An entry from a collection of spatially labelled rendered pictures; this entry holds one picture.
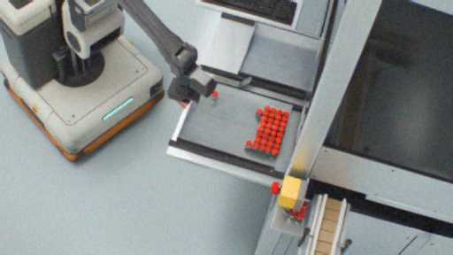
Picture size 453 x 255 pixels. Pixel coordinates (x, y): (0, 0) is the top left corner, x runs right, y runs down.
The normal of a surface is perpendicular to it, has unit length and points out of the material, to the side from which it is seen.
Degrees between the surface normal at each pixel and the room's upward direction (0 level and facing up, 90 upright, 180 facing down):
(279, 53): 0
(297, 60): 0
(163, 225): 0
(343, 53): 90
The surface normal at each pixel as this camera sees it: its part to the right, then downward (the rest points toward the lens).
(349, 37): -0.28, 0.79
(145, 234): 0.09, -0.54
